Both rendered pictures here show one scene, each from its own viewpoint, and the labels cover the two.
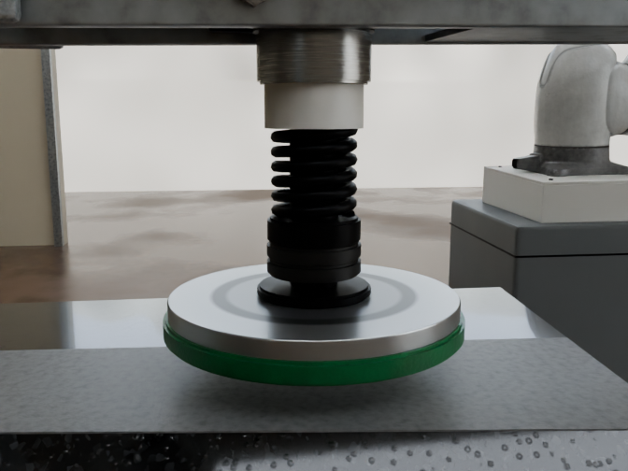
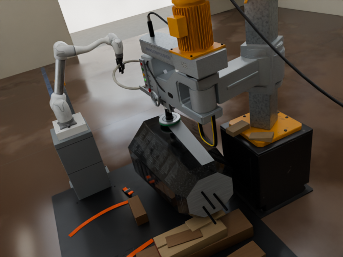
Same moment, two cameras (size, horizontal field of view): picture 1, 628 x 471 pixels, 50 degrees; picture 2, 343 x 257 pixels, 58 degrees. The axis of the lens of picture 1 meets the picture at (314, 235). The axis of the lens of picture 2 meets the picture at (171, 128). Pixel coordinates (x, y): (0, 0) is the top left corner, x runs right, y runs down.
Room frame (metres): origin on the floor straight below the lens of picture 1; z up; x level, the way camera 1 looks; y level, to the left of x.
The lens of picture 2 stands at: (1.07, 2.60, 2.38)
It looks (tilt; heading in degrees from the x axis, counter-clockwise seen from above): 31 degrees down; 257
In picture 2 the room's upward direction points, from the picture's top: 12 degrees counter-clockwise
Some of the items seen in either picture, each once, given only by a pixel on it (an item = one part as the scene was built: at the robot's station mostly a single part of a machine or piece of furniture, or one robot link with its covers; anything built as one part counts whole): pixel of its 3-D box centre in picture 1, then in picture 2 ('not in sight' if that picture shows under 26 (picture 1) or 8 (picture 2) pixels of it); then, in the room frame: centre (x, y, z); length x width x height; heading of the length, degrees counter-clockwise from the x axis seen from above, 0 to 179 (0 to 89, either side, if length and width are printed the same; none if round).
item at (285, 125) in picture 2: not in sight; (264, 124); (-0.28, 0.46, 0.76); 0.49 x 0.49 x 0.05; 6
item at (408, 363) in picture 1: (313, 306); (169, 118); (0.48, 0.00, 0.87); 0.22 x 0.22 x 0.04
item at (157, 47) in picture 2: not in sight; (175, 52); (0.41, 0.34, 1.62); 0.96 x 0.25 x 0.17; 102
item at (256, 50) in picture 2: not in sight; (262, 64); (-0.28, 0.46, 1.35); 0.35 x 0.35 x 0.41
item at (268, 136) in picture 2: not in sight; (261, 135); (-0.13, 0.65, 0.80); 0.20 x 0.10 x 0.05; 133
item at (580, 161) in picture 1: (562, 158); (66, 122); (1.47, -0.54, 0.91); 0.22 x 0.18 x 0.06; 100
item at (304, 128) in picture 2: not in sight; (264, 157); (-0.28, 0.46, 0.37); 0.66 x 0.66 x 0.74; 6
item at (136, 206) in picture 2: not in sight; (138, 209); (1.06, 0.21, 0.07); 0.30 x 0.12 x 0.12; 94
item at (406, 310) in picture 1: (313, 301); (169, 118); (0.48, 0.00, 0.87); 0.21 x 0.21 x 0.01
